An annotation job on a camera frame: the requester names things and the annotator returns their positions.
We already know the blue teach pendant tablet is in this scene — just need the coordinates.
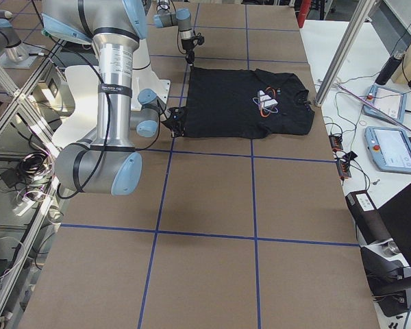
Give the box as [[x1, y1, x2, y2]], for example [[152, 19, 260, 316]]
[[364, 127, 411, 174]]

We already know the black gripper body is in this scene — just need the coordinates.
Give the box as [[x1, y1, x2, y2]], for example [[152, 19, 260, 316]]
[[181, 38, 195, 60], [162, 107, 185, 137]]

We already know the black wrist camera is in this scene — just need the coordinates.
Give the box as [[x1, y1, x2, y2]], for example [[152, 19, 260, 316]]
[[194, 33, 205, 46]]

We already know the red cylinder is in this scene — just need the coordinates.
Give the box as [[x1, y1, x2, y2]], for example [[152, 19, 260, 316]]
[[297, 0, 312, 28]]

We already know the aluminium frame post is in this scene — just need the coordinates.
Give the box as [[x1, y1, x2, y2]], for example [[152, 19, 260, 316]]
[[314, 0, 380, 107]]

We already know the black monitor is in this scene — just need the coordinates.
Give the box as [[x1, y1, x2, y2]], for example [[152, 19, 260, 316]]
[[378, 183, 411, 266]]

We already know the dark grey equipment box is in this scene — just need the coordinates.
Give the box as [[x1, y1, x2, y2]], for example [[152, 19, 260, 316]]
[[345, 190, 393, 245]]

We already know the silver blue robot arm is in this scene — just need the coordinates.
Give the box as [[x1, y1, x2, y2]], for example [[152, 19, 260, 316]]
[[153, 1, 203, 66], [42, 1, 147, 195]]

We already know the orange black connector hub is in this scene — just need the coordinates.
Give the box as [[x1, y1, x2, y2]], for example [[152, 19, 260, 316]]
[[329, 134, 343, 151]]

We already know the metal reacher grabber tool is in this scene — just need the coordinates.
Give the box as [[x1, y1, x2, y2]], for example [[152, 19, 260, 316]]
[[335, 84, 411, 143]]

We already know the brown paper table cover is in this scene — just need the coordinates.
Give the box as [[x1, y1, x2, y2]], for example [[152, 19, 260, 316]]
[[18, 3, 381, 329]]

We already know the dark green water bottle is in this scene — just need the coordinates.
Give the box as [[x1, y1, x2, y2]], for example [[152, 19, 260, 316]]
[[375, 50, 406, 86]]

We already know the black graphic t-shirt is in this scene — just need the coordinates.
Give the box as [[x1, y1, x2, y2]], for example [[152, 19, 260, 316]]
[[184, 67, 314, 139]]

